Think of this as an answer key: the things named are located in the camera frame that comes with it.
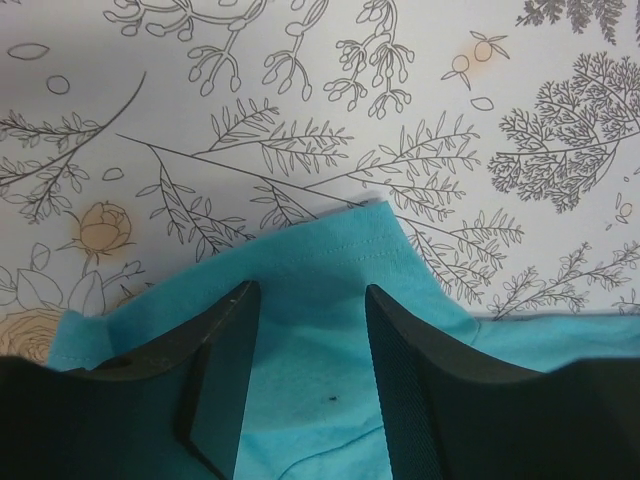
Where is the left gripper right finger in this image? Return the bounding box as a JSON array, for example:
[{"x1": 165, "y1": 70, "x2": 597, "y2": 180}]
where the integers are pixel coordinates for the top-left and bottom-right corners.
[{"x1": 365, "y1": 285, "x2": 639, "y2": 479}]

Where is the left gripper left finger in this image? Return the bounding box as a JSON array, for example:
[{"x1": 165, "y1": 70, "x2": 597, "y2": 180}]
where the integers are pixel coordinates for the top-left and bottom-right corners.
[{"x1": 1, "y1": 282, "x2": 260, "y2": 479}]

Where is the teal t shirt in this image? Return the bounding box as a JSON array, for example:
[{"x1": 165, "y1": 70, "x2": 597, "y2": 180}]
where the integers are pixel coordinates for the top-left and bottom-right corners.
[{"x1": 48, "y1": 203, "x2": 639, "y2": 479}]

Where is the floral patterned table mat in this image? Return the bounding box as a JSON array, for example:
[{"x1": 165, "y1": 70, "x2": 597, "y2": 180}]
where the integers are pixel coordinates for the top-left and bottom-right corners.
[{"x1": 1, "y1": 1, "x2": 639, "y2": 362}]

